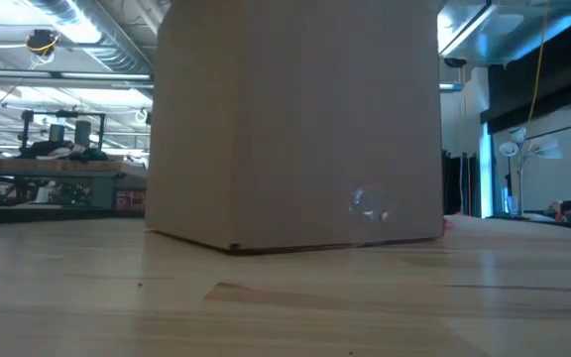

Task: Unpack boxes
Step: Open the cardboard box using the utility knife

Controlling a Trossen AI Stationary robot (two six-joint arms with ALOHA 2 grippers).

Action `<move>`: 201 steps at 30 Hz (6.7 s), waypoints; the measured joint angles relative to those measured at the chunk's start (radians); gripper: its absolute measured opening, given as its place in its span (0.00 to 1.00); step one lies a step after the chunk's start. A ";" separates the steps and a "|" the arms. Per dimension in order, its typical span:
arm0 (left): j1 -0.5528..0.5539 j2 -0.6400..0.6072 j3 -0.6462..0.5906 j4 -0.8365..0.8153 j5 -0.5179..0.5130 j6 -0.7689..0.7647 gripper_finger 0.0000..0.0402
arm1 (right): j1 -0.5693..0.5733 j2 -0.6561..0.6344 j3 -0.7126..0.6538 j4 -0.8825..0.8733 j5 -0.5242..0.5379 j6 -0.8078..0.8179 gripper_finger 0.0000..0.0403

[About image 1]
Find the brown cardboard box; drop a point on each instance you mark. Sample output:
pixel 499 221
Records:
pixel 290 124

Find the red storage box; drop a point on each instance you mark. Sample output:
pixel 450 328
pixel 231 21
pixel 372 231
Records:
pixel 131 201

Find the long ceiling light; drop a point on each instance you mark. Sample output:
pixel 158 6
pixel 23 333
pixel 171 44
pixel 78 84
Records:
pixel 102 76

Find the wooden workbench table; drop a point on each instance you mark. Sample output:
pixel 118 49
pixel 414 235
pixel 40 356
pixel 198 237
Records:
pixel 42 166

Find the black dome camera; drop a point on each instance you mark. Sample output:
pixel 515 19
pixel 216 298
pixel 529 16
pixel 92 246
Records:
pixel 455 62

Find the black robot rig frame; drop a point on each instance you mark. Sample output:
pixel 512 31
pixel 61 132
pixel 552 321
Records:
pixel 82 133

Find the silver ceiling duct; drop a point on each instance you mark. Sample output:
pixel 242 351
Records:
pixel 117 49
pixel 513 30

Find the black wall panel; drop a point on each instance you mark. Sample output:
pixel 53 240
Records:
pixel 563 74

